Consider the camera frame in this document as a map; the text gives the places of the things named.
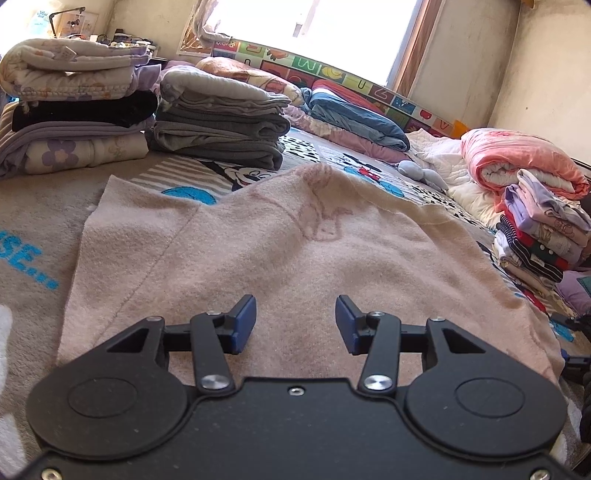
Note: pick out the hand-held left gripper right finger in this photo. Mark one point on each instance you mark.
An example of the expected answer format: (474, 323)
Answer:
(346, 325)

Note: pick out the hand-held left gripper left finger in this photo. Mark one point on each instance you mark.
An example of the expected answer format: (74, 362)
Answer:
(244, 325)

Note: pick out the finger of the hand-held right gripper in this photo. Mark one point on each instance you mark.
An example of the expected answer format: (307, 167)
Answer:
(577, 369)
(575, 321)

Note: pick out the stack of folded clothes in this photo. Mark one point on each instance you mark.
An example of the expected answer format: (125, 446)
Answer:
(535, 230)

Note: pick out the grey plush toy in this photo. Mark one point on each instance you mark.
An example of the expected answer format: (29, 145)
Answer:
(422, 173)

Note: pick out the coral pink rolled quilt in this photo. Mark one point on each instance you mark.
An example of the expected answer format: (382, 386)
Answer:
(512, 159)

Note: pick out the dark grey folded garment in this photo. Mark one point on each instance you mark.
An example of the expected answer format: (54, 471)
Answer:
(217, 136)

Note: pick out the white quilt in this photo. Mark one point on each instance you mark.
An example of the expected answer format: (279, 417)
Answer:
(443, 157)

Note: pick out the blue folded blanket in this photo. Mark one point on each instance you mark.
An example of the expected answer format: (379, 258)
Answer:
(355, 117)

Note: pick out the red folded blanket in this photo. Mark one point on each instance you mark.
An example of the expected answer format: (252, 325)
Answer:
(346, 92)

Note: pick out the light grey folded garment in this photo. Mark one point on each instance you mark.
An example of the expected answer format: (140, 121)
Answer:
(217, 92)

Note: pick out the cartoon mouse printed bed sheet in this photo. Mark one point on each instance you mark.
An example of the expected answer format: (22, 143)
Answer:
(37, 212)

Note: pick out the purple flower print quilt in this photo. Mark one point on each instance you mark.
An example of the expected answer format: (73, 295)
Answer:
(83, 150)

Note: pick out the orange floral pillow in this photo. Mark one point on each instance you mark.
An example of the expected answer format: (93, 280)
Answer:
(249, 76)

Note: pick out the colourful alphabet foam mat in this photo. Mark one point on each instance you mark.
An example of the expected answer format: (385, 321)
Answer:
(323, 69)

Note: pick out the purple folded blanket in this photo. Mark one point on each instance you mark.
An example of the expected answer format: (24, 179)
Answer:
(60, 136)

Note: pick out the black folded blanket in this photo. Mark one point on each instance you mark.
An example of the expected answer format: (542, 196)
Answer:
(87, 110)

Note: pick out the window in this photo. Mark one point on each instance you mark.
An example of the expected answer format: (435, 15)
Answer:
(341, 32)

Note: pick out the brown curtain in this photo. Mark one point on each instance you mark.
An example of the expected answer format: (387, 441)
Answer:
(420, 41)

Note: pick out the cluttered dark desk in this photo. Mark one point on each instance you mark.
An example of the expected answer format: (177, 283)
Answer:
(129, 44)

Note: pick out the sheer patterned curtain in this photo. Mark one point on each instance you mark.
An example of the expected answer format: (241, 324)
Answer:
(207, 23)

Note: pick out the pale floral folded quilt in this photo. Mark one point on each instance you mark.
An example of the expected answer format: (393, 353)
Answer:
(69, 69)

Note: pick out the black desk lamp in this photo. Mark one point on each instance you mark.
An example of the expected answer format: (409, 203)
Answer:
(64, 16)

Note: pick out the light blue poster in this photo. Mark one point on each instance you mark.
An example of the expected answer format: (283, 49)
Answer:
(41, 23)

